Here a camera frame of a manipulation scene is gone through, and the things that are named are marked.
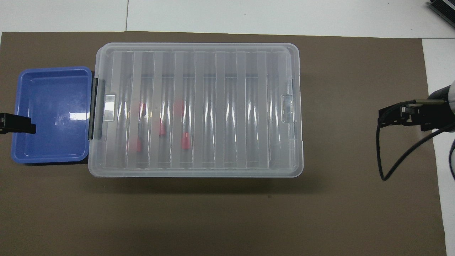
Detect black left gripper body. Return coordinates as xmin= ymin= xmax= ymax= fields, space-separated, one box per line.
xmin=0 ymin=113 xmax=15 ymax=134

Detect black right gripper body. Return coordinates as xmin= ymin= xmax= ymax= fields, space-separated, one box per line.
xmin=402 ymin=103 xmax=455 ymax=132

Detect clear ribbed plastic lid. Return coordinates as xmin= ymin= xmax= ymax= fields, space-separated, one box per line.
xmin=88 ymin=43 xmax=305 ymax=178

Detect blue plastic tray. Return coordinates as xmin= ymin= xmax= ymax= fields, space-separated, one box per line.
xmin=11 ymin=66 xmax=93 ymax=165

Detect clear plastic storage box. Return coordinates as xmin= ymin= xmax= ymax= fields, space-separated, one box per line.
xmin=88 ymin=43 xmax=305 ymax=177

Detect black ribbed device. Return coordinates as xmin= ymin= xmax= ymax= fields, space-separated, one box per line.
xmin=428 ymin=0 xmax=455 ymax=19

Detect brown table mat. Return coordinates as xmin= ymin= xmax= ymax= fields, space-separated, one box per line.
xmin=0 ymin=31 xmax=447 ymax=256

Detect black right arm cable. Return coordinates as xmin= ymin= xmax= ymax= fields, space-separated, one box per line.
xmin=378 ymin=107 xmax=455 ymax=181

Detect black box latch handle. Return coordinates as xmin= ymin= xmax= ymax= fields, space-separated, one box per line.
xmin=88 ymin=78 xmax=106 ymax=140

